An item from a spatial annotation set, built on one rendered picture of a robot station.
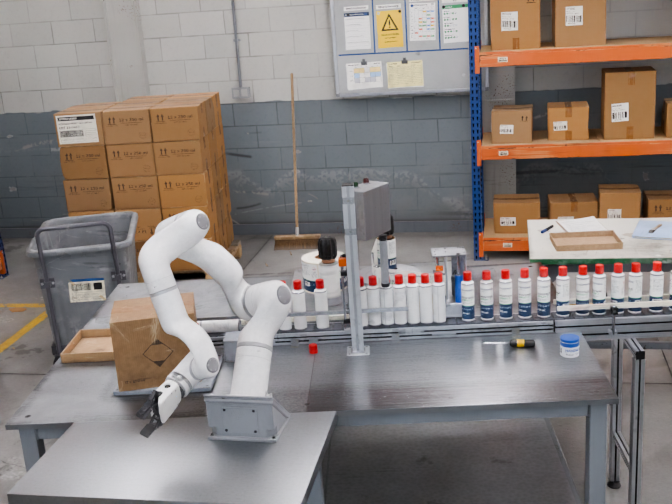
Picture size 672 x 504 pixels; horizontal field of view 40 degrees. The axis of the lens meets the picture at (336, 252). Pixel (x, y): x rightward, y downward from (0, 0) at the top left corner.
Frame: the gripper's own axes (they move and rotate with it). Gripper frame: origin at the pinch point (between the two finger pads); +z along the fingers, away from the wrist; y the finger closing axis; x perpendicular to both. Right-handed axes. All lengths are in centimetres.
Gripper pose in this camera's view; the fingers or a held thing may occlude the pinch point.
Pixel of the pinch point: (143, 424)
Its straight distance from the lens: 284.9
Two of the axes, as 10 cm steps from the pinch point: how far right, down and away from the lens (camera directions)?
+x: -8.7, -3.6, 3.4
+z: -5.0, 6.0, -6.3
